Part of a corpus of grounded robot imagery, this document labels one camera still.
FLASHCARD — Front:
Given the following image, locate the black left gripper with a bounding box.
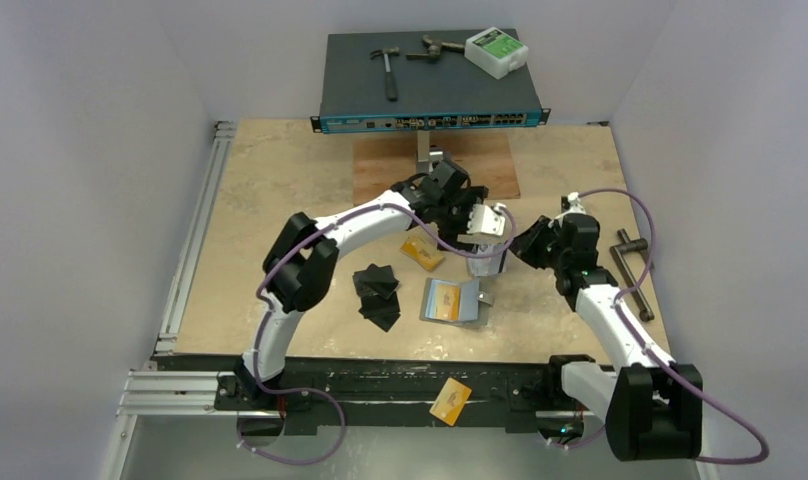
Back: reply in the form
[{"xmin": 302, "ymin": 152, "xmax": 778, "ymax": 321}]
[{"xmin": 433, "ymin": 188, "xmax": 487, "ymax": 252}]

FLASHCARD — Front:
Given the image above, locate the grey card holder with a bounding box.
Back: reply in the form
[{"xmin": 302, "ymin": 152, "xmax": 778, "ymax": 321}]
[{"xmin": 418, "ymin": 278, "xmax": 495, "ymax": 328}]

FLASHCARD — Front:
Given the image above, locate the black credit card stack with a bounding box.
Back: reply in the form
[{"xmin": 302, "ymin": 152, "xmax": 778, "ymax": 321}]
[{"xmin": 352, "ymin": 263, "xmax": 401, "ymax": 332}]

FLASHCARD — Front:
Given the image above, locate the single orange credit card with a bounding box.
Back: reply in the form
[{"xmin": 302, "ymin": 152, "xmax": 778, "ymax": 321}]
[{"xmin": 429, "ymin": 378, "xmax": 472, "ymax": 426}]

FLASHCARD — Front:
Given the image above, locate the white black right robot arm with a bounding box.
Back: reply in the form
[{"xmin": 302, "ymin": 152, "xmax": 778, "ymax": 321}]
[{"xmin": 511, "ymin": 212, "xmax": 703, "ymax": 461}]

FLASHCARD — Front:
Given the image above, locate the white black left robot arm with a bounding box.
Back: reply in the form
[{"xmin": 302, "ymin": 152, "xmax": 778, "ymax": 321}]
[{"xmin": 235, "ymin": 159, "xmax": 490, "ymax": 409}]

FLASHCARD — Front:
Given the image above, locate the silver white credit card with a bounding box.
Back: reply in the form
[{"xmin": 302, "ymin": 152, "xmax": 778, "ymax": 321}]
[{"xmin": 466, "ymin": 244, "xmax": 507, "ymax": 278}]

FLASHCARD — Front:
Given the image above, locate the grey metal stand base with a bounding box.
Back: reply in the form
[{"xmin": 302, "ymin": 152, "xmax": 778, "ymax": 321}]
[{"xmin": 415, "ymin": 130, "xmax": 453, "ymax": 174}]

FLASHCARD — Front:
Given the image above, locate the brown wooden board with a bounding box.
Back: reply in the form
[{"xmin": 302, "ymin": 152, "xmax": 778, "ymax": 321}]
[{"xmin": 352, "ymin": 131, "xmax": 520, "ymax": 205}]

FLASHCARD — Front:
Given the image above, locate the small hammer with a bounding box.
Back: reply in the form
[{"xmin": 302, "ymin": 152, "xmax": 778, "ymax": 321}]
[{"xmin": 369, "ymin": 47, "xmax": 400, "ymax": 102}]

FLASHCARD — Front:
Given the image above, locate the dark metal clamp tool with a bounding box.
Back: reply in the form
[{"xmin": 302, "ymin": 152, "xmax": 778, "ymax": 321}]
[{"xmin": 405, "ymin": 35, "xmax": 465, "ymax": 63}]

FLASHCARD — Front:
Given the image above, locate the white green plastic box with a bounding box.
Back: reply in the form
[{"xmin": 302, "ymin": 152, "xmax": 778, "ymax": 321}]
[{"xmin": 464, "ymin": 27, "xmax": 529, "ymax": 79}]

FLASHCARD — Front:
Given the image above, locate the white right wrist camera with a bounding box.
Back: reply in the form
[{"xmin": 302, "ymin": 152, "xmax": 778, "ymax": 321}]
[{"xmin": 557, "ymin": 192, "xmax": 586, "ymax": 219}]

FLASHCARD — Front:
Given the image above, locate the metal crank handle tool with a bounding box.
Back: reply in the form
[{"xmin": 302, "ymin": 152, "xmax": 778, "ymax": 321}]
[{"xmin": 609, "ymin": 228, "xmax": 656, "ymax": 323}]

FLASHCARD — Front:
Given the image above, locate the blue network switch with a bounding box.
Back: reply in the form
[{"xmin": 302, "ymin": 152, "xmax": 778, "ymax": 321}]
[{"xmin": 311, "ymin": 30, "xmax": 551, "ymax": 134}]

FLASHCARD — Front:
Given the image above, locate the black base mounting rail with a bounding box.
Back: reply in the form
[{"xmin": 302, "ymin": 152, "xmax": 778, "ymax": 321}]
[{"xmin": 152, "ymin": 354, "xmax": 592, "ymax": 443}]

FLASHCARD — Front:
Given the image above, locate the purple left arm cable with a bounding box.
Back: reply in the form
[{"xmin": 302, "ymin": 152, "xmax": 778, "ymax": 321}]
[{"xmin": 251, "ymin": 201, "xmax": 518, "ymax": 392}]

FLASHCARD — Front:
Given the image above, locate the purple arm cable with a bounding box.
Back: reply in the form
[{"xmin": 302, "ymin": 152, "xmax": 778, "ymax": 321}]
[
  {"xmin": 572, "ymin": 188, "xmax": 771, "ymax": 466},
  {"xmin": 251, "ymin": 201, "xmax": 518, "ymax": 392}
]

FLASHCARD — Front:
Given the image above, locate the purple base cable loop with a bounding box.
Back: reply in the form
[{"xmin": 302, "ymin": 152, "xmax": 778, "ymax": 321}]
[{"xmin": 234, "ymin": 387, "xmax": 348, "ymax": 465}]

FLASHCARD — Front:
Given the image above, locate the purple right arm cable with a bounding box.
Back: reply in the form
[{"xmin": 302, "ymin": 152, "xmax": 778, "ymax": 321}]
[{"xmin": 572, "ymin": 188, "xmax": 771, "ymax": 466}]

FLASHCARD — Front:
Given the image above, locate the aluminium frame rail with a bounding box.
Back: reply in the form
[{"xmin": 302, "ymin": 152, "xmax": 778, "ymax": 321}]
[{"xmin": 98, "ymin": 120, "xmax": 239, "ymax": 479}]

